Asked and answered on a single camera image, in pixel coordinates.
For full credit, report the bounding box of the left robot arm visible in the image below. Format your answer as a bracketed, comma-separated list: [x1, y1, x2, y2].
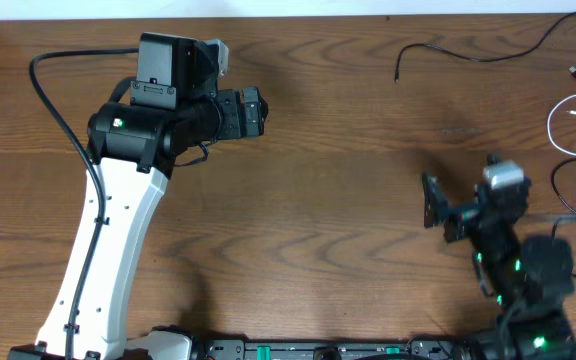
[9, 32, 268, 359]

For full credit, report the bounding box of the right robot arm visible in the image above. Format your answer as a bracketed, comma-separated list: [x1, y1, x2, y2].
[421, 174, 576, 359]

